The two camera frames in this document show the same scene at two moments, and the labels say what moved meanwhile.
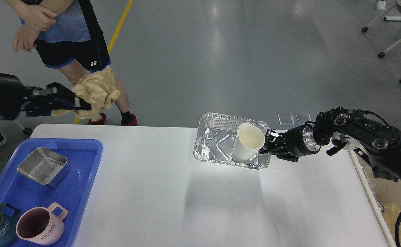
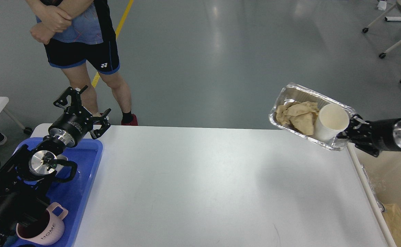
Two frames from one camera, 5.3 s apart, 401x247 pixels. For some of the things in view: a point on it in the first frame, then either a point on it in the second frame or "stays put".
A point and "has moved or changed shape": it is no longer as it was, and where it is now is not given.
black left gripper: [1, 95] -> [73, 123]
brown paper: [99, 87] -> [302, 116]
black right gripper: [290, 144] -> [395, 134]
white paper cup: [249, 139] has moved or changed shape
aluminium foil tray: [215, 137] -> [311, 115]
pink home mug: [40, 225] stays put
